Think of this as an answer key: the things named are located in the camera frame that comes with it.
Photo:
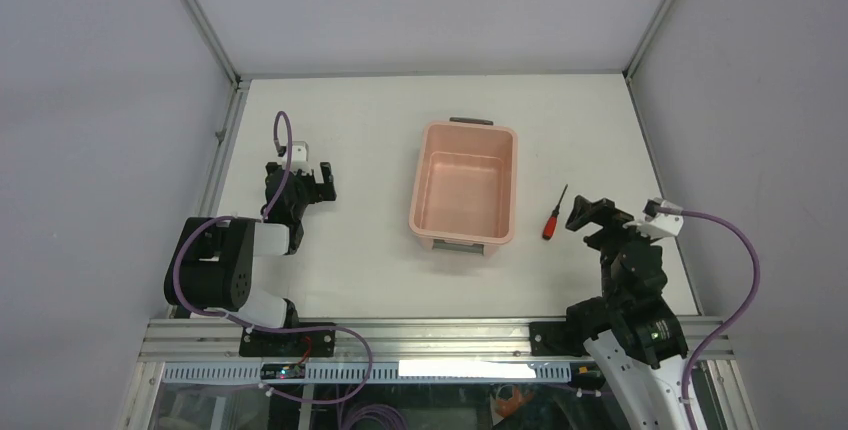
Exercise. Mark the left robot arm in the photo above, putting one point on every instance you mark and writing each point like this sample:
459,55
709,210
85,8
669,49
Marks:
212,266

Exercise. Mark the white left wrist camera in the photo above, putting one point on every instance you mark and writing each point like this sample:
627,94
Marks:
299,151

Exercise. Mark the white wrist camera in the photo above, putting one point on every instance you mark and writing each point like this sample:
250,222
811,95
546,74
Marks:
662,219
299,151

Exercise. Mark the aluminium right frame post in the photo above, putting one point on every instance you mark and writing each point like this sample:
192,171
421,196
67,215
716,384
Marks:
646,39

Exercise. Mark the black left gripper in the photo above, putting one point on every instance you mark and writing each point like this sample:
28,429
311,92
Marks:
299,184

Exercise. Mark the aluminium left frame post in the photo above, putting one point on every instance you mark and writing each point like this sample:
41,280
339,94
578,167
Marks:
211,39

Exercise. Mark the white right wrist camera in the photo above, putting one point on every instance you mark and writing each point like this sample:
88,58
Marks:
662,219

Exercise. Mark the white slotted cable duct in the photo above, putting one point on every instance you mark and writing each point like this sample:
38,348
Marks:
401,372

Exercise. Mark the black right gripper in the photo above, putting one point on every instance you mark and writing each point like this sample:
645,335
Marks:
611,223

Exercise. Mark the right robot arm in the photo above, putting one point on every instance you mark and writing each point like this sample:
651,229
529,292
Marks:
629,330

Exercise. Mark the aluminium frame post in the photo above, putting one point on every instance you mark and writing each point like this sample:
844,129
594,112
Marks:
211,39
646,39

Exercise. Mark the pink plastic bin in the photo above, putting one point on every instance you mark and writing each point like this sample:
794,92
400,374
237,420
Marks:
464,193

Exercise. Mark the aluminium front rail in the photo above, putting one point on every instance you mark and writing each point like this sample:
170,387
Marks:
387,339

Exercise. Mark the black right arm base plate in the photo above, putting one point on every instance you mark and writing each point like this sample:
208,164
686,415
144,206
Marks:
556,338

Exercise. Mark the red handled screwdriver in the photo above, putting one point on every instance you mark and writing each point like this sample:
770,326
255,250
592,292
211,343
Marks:
551,224

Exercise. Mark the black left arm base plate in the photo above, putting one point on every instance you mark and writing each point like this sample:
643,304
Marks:
318,343

